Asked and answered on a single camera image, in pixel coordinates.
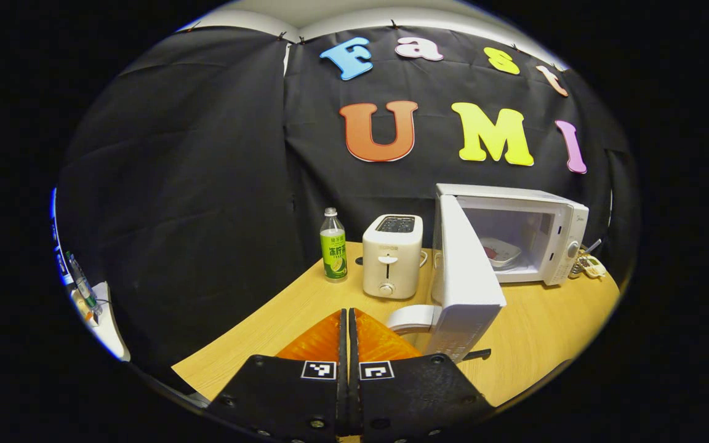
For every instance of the white toaster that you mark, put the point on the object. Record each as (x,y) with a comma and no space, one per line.
(391,264)

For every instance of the white rectangular food plate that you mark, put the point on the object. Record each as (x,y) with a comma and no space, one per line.
(507,252)

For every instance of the white microwave oven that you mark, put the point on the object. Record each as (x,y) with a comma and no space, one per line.
(465,277)

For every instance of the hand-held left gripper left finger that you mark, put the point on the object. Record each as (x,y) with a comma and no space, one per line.
(287,400)

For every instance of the small spoon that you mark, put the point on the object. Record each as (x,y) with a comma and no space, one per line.
(593,245)

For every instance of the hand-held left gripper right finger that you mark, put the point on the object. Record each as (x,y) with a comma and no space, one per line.
(416,400)

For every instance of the white side table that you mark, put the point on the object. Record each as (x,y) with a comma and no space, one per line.
(111,326)

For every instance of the white divided grain dish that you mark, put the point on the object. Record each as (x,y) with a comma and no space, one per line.
(594,267)

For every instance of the green label drink bottle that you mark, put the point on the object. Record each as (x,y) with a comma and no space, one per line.
(333,252)

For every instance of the small clear bottle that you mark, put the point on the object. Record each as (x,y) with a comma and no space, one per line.
(82,286)

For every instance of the pink ham slice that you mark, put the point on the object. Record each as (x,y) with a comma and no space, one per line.
(490,253)

